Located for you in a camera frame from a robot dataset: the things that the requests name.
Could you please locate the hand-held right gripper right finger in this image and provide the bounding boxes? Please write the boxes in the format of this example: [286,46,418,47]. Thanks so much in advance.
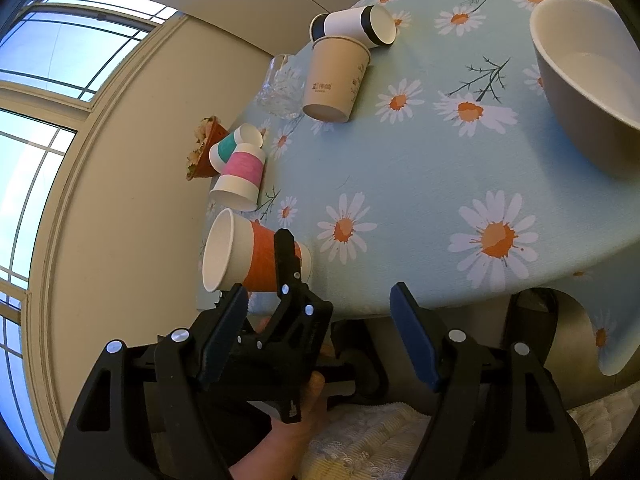
[389,282,592,480]

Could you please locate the white framed window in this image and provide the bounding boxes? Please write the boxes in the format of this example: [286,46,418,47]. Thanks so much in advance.
[0,0,181,473]

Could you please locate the beige paper cup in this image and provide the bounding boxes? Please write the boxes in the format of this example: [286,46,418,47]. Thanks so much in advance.
[301,35,372,124]

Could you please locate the red flower pot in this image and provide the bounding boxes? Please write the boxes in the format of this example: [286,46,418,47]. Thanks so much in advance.
[186,115,231,181]

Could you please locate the teal paper cup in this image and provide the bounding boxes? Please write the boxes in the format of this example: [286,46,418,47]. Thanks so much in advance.
[208,124,264,171]

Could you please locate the orange paper cup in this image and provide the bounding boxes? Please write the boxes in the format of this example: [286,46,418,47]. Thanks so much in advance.
[201,208,313,294]

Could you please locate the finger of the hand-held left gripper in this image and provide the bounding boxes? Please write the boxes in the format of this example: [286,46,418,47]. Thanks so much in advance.
[250,228,335,353]

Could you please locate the white lace cloth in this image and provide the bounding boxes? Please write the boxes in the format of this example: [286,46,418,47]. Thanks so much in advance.
[300,391,632,480]

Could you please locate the daisy print tablecloth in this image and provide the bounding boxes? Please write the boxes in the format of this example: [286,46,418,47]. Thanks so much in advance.
[195,0,640,377]

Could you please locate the clear glass cup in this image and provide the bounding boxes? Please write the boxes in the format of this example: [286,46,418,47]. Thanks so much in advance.
[257,54,307,120]

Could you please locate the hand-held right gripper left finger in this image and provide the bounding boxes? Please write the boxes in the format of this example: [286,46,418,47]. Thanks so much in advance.
[54,284,251,480]

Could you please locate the beige bowl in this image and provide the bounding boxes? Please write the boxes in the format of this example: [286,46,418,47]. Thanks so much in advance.
[529,0,640,181]

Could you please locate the pink striped paper cup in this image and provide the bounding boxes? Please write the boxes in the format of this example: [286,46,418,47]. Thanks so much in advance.
[209,142,267,212]

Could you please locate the white black-banded paper cup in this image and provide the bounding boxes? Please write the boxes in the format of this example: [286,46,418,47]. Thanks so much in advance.
[309,4,398,50]

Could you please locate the person's left hand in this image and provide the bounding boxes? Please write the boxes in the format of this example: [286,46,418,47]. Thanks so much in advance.
[227,374,332,480]

